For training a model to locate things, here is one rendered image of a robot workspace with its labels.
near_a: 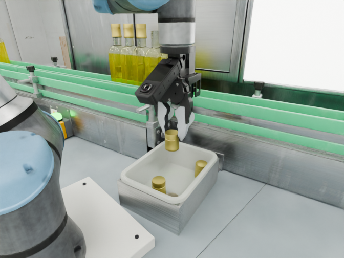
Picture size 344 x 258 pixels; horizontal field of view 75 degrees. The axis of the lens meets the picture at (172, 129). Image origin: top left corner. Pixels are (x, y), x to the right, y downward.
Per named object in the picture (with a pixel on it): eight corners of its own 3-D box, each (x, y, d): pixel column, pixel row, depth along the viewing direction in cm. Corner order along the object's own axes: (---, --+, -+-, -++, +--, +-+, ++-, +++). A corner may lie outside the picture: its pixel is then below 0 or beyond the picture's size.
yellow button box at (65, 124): (73, 136, 90) (70, 119, 87) (56, 144, 84) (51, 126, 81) (63, 132, 93) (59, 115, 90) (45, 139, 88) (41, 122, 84)
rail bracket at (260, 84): (262, 119, 74) (270, 78, 68) (258, 126, 68) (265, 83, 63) (250, 116, 76) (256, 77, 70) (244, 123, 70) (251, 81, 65)
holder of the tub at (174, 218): (223, 171, 69) (226, 149, 66) (178, 236, 48) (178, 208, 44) (175, 155, 77) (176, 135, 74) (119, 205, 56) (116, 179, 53)
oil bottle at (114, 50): (132, 100, 91) (128, 44, 82) (123, 104, 86) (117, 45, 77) (122, 98, 93) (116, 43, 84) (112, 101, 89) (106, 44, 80)
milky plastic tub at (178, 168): (217, 179, 65) (220, 153, 61) (178, 235, 47) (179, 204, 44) (167, 161, 73) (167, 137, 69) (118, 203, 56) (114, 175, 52)
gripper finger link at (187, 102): (195, 122, 50) (191, 83, 47) (192, 125, 49) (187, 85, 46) (177, 121, 53) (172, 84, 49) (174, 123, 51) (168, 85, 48)
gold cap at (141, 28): (149, 38, 75) (148, 23, 73) (142, 38, 72) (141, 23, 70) (141, 37, 76) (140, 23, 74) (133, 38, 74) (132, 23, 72)
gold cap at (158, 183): (160, 200, 55) (160, 186, 53) (149, 195, 56) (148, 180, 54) (168, 192, 57) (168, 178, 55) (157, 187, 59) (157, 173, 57)
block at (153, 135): (172, 137, 75) (172, 118, 72) (156, 150, 68) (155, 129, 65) (164, 135, 77) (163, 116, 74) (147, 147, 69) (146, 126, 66)
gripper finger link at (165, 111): (177, 129, 59) (182, 97, 55) (164, 138, 55) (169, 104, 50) (168, 125, 61) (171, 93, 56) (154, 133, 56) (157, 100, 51)
